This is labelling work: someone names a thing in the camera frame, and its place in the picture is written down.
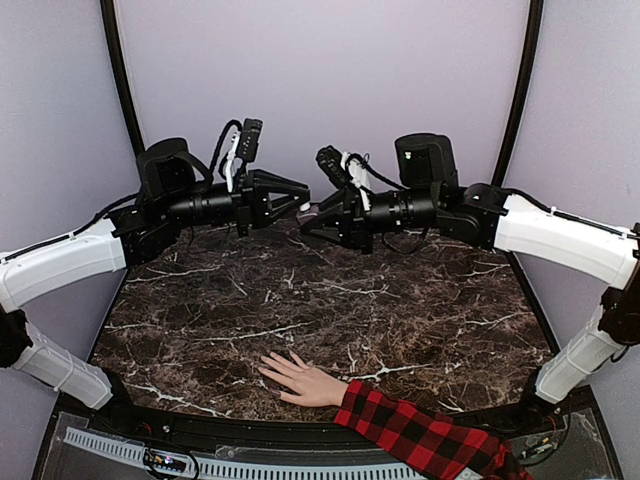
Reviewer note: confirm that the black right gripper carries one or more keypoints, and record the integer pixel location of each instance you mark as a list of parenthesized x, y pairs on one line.
[(351, 219)]

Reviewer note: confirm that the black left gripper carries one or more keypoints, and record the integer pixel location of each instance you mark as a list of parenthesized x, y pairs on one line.
[(253, 205)]

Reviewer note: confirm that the red plaid sleeve forearm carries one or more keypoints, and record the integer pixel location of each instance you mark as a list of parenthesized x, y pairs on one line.
[(431, 444)]

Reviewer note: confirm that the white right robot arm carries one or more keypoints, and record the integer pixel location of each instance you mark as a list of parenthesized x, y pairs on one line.
[(509, 220)]

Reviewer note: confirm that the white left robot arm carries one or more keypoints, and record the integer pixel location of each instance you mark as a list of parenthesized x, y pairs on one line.
[(117, 238)]

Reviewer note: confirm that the mannequin hand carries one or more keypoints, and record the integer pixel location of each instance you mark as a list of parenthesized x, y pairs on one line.
[(303, 384)]

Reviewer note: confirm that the small green circuit board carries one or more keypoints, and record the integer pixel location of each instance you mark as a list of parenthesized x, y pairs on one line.
[(159, 461)]

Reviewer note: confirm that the right wiring board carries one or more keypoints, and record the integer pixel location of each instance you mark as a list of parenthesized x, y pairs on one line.
[(541, 450)]

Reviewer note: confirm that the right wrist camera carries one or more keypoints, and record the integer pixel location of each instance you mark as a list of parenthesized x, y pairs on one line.
[(346, 170)]

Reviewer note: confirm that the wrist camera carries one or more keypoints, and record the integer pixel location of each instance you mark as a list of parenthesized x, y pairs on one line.
[(243, 151), (346, 170)]

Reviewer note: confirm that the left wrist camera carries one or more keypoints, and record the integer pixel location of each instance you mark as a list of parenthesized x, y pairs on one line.
[(243, 151)]

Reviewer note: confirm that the black left frame post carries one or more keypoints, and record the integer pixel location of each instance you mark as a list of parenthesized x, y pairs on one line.
[(120, 76)]

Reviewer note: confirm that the black frame post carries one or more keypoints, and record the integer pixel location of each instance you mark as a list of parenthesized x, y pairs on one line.
[(520, 94), (120, 76)]

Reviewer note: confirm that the black front table rail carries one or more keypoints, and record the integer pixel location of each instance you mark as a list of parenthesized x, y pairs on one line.
[(200, 432)]

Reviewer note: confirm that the black right frame post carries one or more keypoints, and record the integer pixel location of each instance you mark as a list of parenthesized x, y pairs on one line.
[(520, 94)]

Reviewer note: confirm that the grey slotted cable duct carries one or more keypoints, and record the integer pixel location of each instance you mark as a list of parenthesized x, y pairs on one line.
[(130, 453)]

